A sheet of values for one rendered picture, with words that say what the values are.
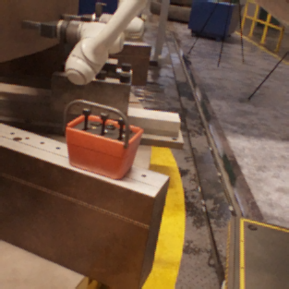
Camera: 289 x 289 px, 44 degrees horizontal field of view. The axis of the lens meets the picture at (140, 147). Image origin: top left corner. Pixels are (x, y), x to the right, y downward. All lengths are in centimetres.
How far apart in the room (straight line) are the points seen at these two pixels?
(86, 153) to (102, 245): 30
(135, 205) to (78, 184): 18
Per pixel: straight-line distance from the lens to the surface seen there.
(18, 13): 151
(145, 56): 340
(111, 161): 101
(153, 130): 222
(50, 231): 124
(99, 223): 111
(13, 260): 133
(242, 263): 145
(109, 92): 207
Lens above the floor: 121
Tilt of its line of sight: 25 degrees down
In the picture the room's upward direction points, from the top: 9 degrees clockwise
